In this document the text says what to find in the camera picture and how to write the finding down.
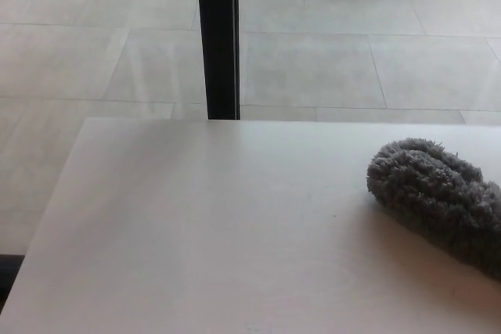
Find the grey microfibre duster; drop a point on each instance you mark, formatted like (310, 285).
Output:
(434, 197)

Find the black vertical window frame post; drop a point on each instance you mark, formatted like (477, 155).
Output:
(218, 40)

